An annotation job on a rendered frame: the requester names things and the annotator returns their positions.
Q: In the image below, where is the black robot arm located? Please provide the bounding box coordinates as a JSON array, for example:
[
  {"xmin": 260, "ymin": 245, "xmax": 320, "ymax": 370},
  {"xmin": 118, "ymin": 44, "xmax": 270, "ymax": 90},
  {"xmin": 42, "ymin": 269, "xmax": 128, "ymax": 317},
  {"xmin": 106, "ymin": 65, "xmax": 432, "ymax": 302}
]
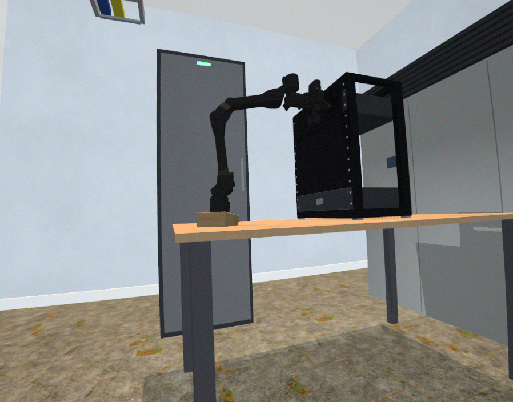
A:
[{"xmin": 210, "ymin": 73, "xmax": 324, "ymax": 213}]

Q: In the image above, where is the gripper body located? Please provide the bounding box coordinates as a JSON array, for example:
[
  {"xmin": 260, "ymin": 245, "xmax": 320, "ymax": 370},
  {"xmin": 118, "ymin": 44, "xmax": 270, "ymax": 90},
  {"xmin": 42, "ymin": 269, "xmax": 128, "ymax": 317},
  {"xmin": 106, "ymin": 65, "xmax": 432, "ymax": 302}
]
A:
[{"xmin": 298, "ymin": 79, "xmax": 321, "ymax": 127}]

